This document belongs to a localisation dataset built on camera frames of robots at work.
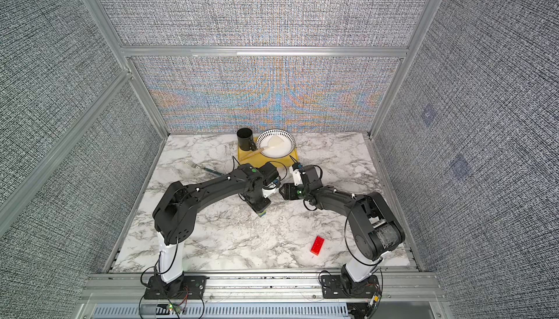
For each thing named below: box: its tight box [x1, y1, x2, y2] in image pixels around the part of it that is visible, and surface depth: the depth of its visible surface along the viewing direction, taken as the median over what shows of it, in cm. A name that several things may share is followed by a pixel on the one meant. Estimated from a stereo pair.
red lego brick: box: [310, 235, 325, 256], surface depth 83 cm
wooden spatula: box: [240, 135, 284, 161], surface depth 116 cm
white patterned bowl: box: [256, 128, 297, 159], surface depth 116 cm
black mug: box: [236, 127, 257, 152], surface depth 112 cm
